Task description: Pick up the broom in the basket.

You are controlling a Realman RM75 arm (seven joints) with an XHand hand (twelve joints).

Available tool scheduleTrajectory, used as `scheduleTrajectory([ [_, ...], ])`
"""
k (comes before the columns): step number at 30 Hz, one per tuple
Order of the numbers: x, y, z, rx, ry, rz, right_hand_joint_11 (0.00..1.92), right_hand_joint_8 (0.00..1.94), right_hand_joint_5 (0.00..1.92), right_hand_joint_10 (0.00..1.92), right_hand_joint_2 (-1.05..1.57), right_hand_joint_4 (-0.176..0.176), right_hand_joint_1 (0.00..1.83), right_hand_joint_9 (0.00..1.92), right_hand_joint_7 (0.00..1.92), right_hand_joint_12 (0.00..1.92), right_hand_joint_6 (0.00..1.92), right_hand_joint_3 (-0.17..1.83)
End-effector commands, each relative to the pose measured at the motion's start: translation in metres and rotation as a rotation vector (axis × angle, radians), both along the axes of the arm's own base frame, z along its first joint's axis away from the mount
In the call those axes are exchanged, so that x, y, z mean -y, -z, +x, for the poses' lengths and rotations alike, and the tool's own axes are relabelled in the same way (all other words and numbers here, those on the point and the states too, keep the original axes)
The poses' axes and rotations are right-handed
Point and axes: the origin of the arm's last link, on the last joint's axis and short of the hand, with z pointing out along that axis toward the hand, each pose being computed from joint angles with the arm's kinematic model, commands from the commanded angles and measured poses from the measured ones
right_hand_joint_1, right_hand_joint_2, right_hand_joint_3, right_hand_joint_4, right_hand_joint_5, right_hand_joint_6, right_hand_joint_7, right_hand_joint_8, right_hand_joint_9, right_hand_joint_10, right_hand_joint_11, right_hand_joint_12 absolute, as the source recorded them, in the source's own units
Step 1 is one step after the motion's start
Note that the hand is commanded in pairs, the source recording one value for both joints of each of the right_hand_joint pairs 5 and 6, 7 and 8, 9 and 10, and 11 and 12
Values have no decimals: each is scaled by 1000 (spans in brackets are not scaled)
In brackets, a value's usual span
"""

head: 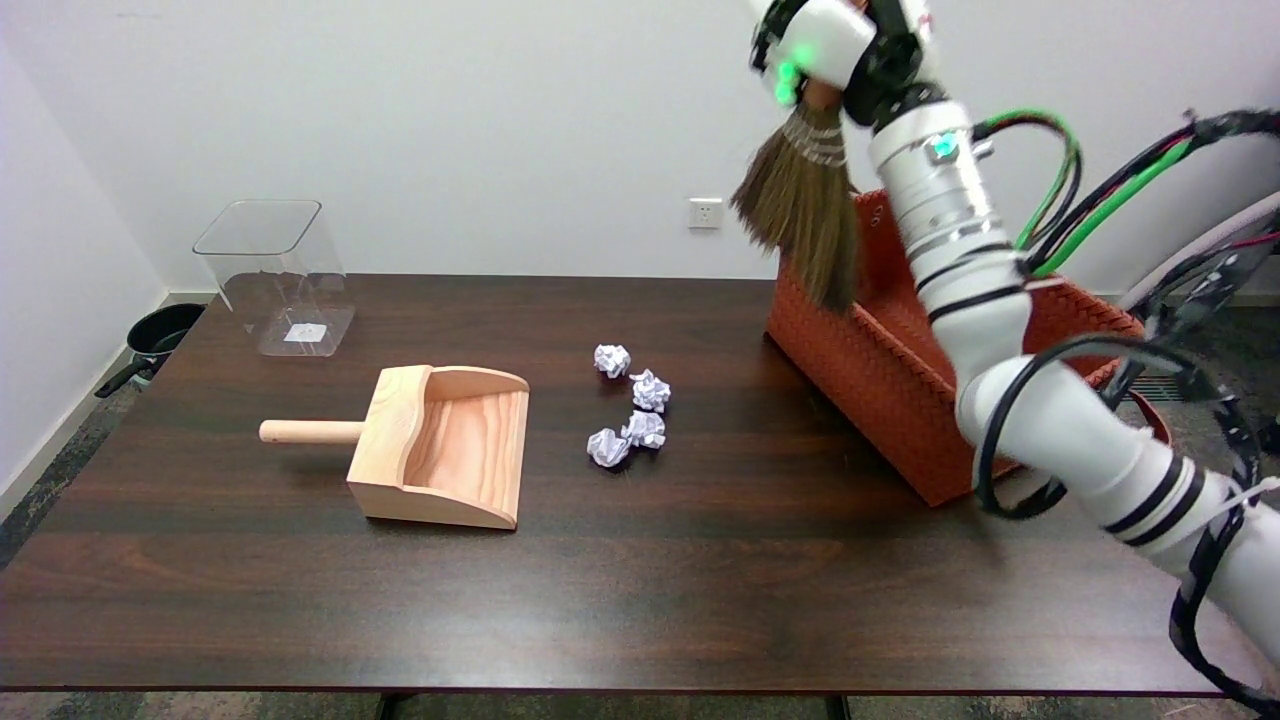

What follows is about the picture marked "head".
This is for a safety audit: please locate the clear plastic container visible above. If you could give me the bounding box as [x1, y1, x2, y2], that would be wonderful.
[192, 199, 357, 358]

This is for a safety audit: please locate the black frying pan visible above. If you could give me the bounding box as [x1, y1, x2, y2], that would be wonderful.
[95, 303, 206, 399]

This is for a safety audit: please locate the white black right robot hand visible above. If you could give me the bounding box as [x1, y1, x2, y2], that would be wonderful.
[748, 0, 946, 129]

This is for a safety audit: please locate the green robot cable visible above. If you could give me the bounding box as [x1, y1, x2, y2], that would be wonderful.
[975, 108, 1201, 278]

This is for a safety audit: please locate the wooden dustpan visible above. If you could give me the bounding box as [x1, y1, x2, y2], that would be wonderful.
[259, 365, 531, 531]

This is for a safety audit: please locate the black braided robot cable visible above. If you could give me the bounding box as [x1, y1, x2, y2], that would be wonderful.
[972, 108, 1280, 717]

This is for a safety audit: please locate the brown straw hand broom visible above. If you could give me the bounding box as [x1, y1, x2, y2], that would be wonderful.
[730, 80, 863, 314]

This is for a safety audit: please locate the orange woven basket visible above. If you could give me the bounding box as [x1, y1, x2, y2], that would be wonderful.
[765, 188, 1173, 508]

